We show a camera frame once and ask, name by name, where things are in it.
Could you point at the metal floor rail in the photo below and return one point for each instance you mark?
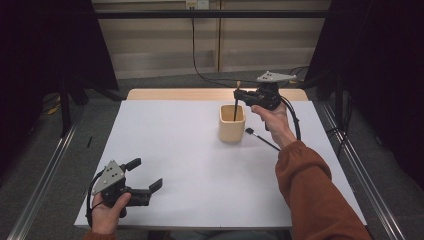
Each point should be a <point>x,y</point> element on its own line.
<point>366,186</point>
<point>43,186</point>

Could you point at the black curtain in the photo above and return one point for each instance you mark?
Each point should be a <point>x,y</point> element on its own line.
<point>40,50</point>
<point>383,66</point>

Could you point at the black brush with orange tip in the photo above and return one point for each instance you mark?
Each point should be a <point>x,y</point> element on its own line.
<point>236,113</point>

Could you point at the cream ceramic cup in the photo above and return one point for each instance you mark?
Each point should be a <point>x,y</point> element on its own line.
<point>231,131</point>

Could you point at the person's right hand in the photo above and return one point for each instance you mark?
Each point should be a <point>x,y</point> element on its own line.
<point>278,126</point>

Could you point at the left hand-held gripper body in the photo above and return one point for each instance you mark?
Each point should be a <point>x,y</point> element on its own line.
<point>110,176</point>

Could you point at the white table mat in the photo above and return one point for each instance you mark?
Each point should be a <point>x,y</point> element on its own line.
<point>186,173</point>

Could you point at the yellow floor item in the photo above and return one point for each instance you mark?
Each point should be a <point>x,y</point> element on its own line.
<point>54,110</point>

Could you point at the white wall socket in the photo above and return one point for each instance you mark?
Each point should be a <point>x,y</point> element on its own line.
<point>197,4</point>

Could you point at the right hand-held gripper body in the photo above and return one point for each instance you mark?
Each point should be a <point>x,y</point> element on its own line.
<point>268,96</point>

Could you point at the black metal crossbar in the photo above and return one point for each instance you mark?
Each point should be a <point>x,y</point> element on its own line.
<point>150,14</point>

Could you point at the black makeup brush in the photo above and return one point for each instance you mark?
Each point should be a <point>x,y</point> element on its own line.
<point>263,139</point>

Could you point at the wooden table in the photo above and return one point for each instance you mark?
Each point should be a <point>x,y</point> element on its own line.
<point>173,94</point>

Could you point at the black metal stand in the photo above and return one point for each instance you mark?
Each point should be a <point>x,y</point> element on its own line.
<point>65,110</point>

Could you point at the person's left hand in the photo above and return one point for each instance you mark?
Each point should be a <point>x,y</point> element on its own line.
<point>105,218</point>

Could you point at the small black floor item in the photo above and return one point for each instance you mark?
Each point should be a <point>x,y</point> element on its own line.
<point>89,142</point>

